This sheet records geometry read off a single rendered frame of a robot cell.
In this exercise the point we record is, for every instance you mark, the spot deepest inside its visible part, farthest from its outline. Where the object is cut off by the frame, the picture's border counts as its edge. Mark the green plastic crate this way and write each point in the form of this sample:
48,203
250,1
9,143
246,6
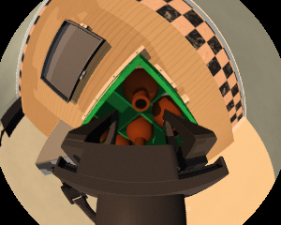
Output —
128,113

